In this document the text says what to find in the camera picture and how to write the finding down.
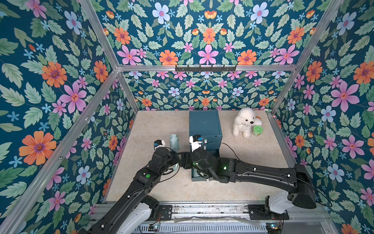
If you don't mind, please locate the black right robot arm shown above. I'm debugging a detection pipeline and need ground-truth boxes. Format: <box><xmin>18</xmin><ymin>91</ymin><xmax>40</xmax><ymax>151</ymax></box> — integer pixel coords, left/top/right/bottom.
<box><xmin>178</xmin><ymin>148</ymin><xmax>317</xmax><ymax>214</ymax></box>

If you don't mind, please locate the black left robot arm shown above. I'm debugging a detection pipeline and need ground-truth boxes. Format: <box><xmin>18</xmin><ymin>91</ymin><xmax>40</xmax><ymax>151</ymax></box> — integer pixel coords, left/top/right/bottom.
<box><xmin>78</xmin><ymin>147</ymin><xmax>180</xmax><ymax>234</ymax></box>

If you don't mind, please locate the teal drawer cabinet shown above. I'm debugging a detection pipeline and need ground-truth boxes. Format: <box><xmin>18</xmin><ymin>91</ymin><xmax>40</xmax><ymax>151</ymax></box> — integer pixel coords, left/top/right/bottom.
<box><xmin>189</xmin><ymin>110</ymin><xmax>223</xmax><ymax>151</ymax></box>

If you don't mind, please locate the white plush dog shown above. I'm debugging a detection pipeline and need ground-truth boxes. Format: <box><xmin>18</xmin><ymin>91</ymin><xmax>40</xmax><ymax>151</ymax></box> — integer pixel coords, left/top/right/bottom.
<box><xmin>232</xmin><ymin>108</ymin><xmax>257</xmax><ymax>139</ymax></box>

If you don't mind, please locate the green lidded cup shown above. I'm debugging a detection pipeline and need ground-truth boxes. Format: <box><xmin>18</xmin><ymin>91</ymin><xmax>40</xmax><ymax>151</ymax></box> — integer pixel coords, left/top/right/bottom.
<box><xmin>252</xmin><ymin>125</ymin><xmax>264</xmax><ymax>137</ymax></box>

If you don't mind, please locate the orange white toy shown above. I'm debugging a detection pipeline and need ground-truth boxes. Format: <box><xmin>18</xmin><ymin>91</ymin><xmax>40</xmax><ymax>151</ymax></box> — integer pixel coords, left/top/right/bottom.
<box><xmin>254</xmin><ymin>117</ymin><xmax>263</xmax><ymax>126</ymax></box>

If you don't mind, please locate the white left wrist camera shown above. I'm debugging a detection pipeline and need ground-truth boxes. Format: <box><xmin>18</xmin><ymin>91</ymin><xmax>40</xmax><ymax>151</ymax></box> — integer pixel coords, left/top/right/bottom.
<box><xmin>153</xmin><ymin>139</ymin><xmax>166</xmax><ymax>150</ymax></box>

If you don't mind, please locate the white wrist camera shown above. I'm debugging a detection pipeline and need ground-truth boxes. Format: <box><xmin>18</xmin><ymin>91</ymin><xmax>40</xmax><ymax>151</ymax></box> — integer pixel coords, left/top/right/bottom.
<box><xmin>189</xmin><ymin>135</ymin><xmax>204</xmax><ymax>152</ymax></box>
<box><xmin>153</xmin><ymin>139</ymin><xmax>166</xmax><ymax>150</ymax></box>

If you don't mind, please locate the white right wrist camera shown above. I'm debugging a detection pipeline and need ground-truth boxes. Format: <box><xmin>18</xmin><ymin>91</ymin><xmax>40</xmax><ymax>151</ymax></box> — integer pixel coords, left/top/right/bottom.
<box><xmin>189</xmin><ymin>135</ymin><xmax>204</xmax><ymax>152</ymax></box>

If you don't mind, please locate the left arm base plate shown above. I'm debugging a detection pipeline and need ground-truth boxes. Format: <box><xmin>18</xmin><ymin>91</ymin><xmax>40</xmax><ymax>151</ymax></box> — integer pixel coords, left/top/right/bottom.
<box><xmin>148</xmin><ymin>205</ymin><xmax>173</xmax><ymax>221</ymax></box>

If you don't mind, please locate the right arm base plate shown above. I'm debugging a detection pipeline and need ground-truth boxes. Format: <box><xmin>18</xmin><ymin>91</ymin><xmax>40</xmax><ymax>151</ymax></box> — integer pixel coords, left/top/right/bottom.
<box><xmin>248</xmin><ymin>204</ymin><xmax>289</xmax><ymax>221</ymax></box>

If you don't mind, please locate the black wall hook rail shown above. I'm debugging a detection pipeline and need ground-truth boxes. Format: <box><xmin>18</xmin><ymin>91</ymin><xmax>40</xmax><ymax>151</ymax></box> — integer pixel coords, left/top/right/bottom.
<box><xmin>174</xmin><ymin>65</ymin><xmax>237</xmax><ymax>73</ymax></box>

